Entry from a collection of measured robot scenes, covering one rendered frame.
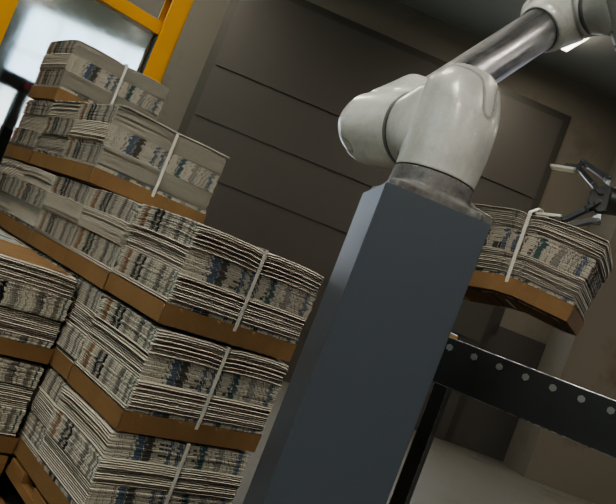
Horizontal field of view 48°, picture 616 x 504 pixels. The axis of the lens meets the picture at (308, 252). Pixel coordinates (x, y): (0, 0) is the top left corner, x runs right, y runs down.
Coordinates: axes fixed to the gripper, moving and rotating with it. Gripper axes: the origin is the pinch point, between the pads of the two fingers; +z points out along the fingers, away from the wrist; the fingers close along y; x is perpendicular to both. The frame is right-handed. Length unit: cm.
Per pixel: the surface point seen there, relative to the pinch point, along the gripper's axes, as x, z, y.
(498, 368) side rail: -21, -5, 53
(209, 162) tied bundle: -33, 90, 20
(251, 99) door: 260, 310, -113
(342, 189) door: 320, 233, -67
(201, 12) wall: 224, 362, -169
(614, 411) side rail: -21, -32, 54
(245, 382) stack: -54, 41, 74
